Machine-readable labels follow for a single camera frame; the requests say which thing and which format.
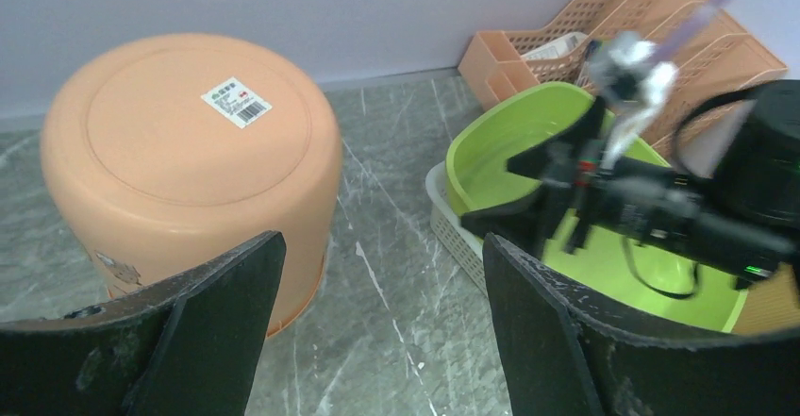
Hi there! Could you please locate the green plastic tub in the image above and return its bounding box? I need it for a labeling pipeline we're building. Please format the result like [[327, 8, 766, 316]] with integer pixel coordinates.
[[444, 82, 746, 332]]

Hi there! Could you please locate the white paper booklet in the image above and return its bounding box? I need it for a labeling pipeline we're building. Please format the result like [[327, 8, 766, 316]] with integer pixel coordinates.
[[521, 32, 587, 61]]

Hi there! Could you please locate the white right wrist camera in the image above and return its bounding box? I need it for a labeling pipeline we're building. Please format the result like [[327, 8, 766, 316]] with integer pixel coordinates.
[[588, 31, 678, 170]]

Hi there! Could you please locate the orange plastic bucket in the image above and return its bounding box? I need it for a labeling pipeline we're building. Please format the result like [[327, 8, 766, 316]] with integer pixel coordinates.
[[40, 33, 343, 334]]

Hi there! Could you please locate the white perforated plastic basket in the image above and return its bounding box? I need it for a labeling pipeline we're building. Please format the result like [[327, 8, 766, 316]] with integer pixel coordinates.
[[425, 161, 488, 297]]

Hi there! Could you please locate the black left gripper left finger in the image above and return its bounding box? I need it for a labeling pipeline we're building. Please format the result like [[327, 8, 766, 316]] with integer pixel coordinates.
[[1, 232, 286, 415]]

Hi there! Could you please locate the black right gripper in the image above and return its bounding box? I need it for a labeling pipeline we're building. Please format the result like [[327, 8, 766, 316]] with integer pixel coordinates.
[[459, 96, 794, 276]]

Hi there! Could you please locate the orange plastic file organizer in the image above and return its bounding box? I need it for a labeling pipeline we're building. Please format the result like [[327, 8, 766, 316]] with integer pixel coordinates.
[[458, 0, 788, 157]]

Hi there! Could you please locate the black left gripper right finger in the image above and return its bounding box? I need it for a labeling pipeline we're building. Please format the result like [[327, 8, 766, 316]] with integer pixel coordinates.
[[483, 235, 799, 415]]

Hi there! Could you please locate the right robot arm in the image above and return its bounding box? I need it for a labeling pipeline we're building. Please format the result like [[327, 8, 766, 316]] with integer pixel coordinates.
[[460, 79, 799, 291]]

